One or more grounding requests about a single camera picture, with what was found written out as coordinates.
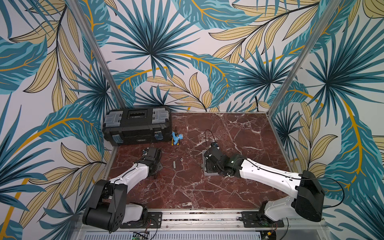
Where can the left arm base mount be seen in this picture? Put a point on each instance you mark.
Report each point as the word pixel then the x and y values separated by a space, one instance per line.
pixel 139 217

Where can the translucent plastic storage box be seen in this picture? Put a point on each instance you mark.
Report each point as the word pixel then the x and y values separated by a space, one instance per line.
pixel 210 173

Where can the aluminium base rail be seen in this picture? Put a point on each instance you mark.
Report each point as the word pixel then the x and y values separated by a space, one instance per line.
pixel 210 224

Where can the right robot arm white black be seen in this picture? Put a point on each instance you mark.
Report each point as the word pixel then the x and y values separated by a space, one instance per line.
pixel 305 196

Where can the black plastic toolbox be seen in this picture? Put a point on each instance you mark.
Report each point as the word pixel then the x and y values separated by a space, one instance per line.
pixel 138 126

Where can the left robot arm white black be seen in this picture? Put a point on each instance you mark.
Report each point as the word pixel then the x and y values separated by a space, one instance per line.
pixel 107 207

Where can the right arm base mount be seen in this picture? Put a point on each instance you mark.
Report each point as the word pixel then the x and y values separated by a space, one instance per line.
pixel 258 219

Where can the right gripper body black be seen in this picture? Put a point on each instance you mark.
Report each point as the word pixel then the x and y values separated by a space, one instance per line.
pixel 211 154

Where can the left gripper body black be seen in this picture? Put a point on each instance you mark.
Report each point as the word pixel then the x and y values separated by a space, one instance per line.
pixel 158 167

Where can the blue toy figure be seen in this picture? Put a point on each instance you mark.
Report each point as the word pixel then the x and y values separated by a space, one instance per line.
pixel 176 138

